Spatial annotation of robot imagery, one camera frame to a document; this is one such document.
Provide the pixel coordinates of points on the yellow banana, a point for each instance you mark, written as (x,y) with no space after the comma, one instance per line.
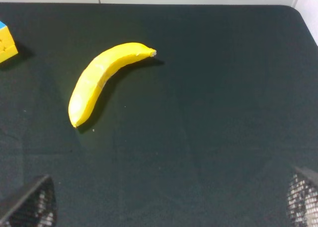
(94,77)

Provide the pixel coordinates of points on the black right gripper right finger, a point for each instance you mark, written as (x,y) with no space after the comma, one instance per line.
(302,198)

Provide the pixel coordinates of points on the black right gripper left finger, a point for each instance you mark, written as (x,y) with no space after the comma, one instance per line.
(32,205)

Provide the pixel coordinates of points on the black tablecloth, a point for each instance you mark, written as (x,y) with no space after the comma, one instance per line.
(204,134)

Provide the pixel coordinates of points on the colourful puzzle cube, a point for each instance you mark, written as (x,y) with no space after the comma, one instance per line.
(7,45)

